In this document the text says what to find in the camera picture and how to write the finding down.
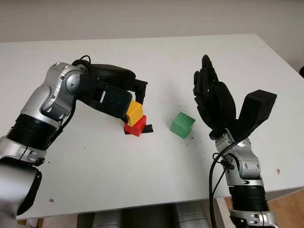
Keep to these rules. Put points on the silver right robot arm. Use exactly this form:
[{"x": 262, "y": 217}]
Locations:
[{"x": 247, "y": 166}]

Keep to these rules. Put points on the black tape patch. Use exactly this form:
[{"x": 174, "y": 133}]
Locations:
[{"x": 149, "y": 129}]

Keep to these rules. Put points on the yellow wooden block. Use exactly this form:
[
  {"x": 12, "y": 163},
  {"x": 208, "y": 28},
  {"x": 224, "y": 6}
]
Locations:
[{"x": 135, "y": 114}]

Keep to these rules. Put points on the green wooden block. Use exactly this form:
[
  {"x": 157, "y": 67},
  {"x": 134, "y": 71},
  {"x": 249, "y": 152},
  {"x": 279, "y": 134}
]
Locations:
[{"x": 181, "y": 124}]

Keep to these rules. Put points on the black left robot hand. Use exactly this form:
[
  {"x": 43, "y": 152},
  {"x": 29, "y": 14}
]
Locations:
[{"x": 111, "y": 73}]

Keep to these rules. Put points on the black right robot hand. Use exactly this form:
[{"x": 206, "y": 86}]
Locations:
[{"x": 218, "y": 99}]

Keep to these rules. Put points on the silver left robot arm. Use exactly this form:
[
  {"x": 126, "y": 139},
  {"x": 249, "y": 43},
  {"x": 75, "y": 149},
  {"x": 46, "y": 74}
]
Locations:
[{"x": 47, "y": 104}]

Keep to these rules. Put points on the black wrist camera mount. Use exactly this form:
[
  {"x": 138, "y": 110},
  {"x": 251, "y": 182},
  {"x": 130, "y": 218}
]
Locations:
[
  {"x": 111, "y": 99},
  {"x": 257, "y": 107}
]

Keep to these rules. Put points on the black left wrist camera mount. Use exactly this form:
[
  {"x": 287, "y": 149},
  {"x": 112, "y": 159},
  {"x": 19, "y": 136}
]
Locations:
[{"x": 111, "y": 99}]

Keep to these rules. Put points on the red wooden block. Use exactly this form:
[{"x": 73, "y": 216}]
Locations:
[{"x": 136, "y": 129}]

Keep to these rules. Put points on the dark object beside table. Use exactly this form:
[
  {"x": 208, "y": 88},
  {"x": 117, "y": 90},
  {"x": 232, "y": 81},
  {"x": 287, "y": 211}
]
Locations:
[{"x": 302, "y": 71}]

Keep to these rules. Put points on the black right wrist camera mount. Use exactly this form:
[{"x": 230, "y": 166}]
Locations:
[{"x": 257, "y": 107}]

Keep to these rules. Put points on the grey robot torso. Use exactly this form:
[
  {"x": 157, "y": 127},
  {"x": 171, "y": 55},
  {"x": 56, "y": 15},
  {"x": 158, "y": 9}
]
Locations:
[{"x": 142, "y": 216}]

